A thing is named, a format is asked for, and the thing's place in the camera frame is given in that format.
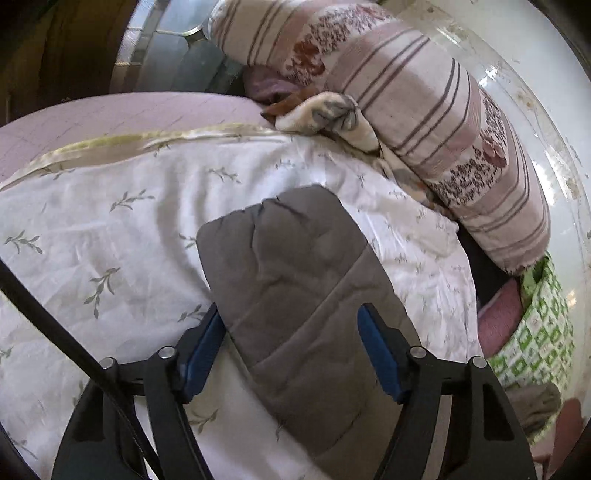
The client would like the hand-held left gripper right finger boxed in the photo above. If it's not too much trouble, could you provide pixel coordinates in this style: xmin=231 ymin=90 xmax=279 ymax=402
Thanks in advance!
xmin=358 ymin=302 xmax=539 ymax=480

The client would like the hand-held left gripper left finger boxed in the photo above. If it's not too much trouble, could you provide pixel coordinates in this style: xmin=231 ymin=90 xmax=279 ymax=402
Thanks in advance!
xmin=51 ymin=302 xmax=227 ymax=480

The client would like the grey-brown padded jacket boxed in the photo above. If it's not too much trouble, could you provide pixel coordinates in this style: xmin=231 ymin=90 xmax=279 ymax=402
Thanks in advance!
xmin=195 ymin=185 xmax=419 ymax=472

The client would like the pink bolster pillow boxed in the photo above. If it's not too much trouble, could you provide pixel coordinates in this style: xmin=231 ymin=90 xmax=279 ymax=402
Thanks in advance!
xmin=475 ymin=279 xmax=525 ymax=356

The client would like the black cloth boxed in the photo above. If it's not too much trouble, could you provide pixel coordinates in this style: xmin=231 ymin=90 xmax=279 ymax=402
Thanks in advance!
xmin=455 ymin=226 xmax=522 ymax=310

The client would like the white leaf-print quilt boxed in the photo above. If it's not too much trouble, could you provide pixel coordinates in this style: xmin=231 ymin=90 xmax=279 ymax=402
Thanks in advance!
xmin=0 ymin=124 xmax=485 ymax=480

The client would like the grey-brown small cloth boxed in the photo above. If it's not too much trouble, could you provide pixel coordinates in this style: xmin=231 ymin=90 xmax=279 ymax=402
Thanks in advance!
xmin=510 ymin=383 xmax=561 ymax=439

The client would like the green checked blanket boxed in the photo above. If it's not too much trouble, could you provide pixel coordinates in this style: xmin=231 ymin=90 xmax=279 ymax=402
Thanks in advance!
xmin=489 ymin=254 xmax=575 ymax=446

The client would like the pink padded headboard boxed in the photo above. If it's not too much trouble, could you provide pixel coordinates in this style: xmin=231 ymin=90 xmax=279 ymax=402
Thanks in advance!
xmin=531 ymin=397 xmax=589 ymax=480

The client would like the beige floral fleece blanket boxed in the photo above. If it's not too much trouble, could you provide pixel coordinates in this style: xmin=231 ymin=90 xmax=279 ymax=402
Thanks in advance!
xmin=261 ymin=90 xmax=444 ymax=208

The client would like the striped floral pink pillow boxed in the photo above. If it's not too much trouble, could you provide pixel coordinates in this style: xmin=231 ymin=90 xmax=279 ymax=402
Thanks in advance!
xmin=210 ymin=0 xmax=552 ymax=275

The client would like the purple cloth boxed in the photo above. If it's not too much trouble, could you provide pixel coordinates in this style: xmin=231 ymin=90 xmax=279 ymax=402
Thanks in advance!
xmin=242 ymin=65 xmax=301 ymax=104

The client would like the patterned glass door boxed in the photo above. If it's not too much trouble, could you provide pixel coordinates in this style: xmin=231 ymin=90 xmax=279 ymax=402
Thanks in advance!
xmin=111 ymin=0 xmax=245 ymax=97

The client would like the black cable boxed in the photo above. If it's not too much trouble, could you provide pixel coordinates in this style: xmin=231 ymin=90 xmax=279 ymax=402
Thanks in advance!
xmin=0 ymin=261 xmax=164 ymax=480

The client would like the wooden door frame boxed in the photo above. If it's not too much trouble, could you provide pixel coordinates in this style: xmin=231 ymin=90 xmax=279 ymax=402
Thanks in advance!
xmin=0 ymin=0 xmax=139 ymax=125

